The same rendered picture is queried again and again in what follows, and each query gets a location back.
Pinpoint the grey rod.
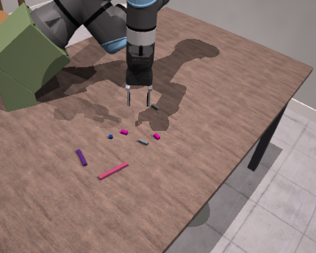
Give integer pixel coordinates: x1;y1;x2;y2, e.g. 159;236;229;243
151;104;159;111
138;138;148;146

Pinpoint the small magenta block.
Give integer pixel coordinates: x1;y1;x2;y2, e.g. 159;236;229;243
154;133;160;140
121;129;128;135

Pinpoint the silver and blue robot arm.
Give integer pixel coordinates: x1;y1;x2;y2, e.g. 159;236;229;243
30;0;170;54

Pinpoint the pink rod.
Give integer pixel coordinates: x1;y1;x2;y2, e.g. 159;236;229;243
98;162;128;181

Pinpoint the purple rod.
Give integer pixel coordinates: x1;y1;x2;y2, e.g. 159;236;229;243
76;149;87;166

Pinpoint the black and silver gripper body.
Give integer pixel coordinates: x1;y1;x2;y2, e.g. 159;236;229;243
126;26;156;86

